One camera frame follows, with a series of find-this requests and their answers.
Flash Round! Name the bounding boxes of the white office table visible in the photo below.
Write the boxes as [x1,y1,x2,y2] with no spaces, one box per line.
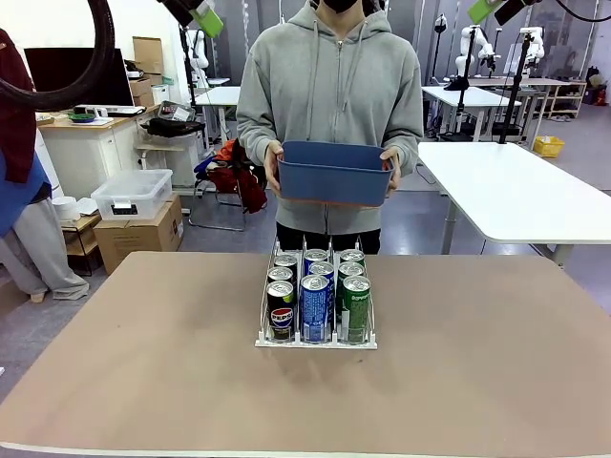
[193,85,242,144]
[420,85,524,142]

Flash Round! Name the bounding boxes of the black computer monitor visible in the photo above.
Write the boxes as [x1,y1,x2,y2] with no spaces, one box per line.
[23,47,137,109]

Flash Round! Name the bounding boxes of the blue basket with orange handles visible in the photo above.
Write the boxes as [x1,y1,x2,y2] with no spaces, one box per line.
[277,140,395,208]

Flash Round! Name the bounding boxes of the yellow plastic basket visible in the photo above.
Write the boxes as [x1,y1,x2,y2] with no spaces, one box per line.
[533,135,566,158]

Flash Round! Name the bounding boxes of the grey packaged tray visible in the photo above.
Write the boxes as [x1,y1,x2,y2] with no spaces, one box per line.
[158,99,196,123]

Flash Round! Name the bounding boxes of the black tripod stand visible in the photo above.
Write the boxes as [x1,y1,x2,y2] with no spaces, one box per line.
[438,27,480,143]
[486,28,536,144]

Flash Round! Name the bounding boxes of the white roll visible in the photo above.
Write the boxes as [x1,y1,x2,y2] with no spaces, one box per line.
[52,196,82,222]

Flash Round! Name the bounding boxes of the white wire can dispenser rack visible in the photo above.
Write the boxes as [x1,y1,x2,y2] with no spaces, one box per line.
[254,233,379,351]

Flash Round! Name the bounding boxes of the white desk with wooden top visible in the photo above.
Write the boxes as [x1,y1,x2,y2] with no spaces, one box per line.
[36,105,161,201]

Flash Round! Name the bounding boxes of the white side cabinet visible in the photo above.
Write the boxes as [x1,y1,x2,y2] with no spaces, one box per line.
[136,132,204,188]

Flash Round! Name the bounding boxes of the tall brown cardboard box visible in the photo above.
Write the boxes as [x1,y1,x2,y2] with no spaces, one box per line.
[132,36,165,76]

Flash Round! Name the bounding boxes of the large brown cardboard box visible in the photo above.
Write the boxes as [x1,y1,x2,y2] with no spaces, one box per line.
[93,193,185,276]

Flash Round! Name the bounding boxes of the white keyboard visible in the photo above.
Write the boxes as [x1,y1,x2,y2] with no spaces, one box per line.
[94,105,148,118]

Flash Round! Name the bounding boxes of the black bag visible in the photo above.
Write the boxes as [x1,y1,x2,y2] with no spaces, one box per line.
[140,116,207,138]

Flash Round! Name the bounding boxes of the person in grey hoodie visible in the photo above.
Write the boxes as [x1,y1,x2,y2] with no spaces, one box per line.
[236,0,425,254]

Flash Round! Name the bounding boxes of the person in dark red jacket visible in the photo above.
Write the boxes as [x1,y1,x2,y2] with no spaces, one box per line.
[0,28,91,304]

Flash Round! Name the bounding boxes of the red orange backpack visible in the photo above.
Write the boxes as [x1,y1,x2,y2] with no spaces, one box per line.
[194,136,269,215]

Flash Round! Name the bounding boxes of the person's left forearm grey sleeve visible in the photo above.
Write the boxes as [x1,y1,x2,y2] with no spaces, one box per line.
[389,112,425,166]

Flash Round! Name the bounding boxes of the person's right hand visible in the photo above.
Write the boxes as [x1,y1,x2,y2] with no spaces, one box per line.
[263,141,286,198]

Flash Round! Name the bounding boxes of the small wooden shelf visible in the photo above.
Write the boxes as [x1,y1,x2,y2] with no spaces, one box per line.
[60,213,102,278]

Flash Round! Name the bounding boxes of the person's right forearm grey sleeve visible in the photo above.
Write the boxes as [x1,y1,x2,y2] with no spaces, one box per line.
[236,112,278,166]

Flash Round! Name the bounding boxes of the left arm black cable sleeve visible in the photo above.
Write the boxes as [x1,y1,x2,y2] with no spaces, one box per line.
[0,0,118,114]

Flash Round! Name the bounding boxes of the person's left hand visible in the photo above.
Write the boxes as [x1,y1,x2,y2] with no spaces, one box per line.
[380,146,404,196]

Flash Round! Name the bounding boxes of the wooden shelf rack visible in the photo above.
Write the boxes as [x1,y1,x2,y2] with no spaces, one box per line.
[543,78,588,120]

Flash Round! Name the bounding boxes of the metal frame chair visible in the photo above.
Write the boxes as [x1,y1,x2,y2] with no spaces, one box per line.
[188,156,268,234]

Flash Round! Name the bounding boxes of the large white table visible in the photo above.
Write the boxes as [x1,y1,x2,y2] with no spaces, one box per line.
[417,141,611,268]

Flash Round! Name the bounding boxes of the clear plastic storage bin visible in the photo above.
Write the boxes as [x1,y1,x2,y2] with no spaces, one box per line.
[90,168,175,222]

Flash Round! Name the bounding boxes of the small brown cardboard box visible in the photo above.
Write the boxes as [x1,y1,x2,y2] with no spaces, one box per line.
[128,75,157,108]

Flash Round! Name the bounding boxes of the light stand with white head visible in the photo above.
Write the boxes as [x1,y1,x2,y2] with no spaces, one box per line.
[432,12,449,85]

